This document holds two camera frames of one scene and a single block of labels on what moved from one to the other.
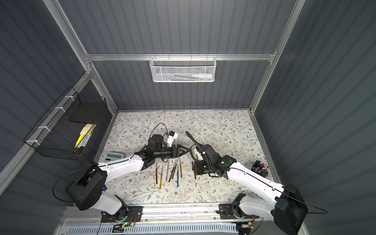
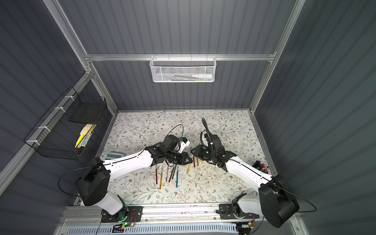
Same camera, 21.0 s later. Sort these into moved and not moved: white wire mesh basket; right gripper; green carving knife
Moved: right gripper
Not moved: white wire mesh basket; green carving knife
